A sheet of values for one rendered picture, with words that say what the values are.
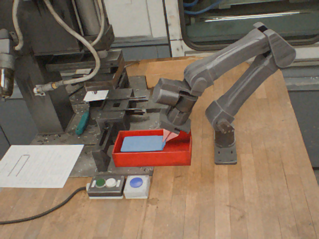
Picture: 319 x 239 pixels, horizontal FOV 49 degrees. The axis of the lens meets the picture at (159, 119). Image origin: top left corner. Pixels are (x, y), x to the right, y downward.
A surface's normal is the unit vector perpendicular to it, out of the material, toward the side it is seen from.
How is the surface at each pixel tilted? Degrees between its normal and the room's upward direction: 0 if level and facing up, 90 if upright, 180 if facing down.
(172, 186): 0
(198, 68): 18
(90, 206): 0
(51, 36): 90
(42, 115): 90
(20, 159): 1
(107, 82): 90
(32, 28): 90
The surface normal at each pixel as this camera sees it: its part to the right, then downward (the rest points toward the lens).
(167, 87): 0.22, 0.55
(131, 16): -0.18, 0.60
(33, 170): -0.15, -0.81
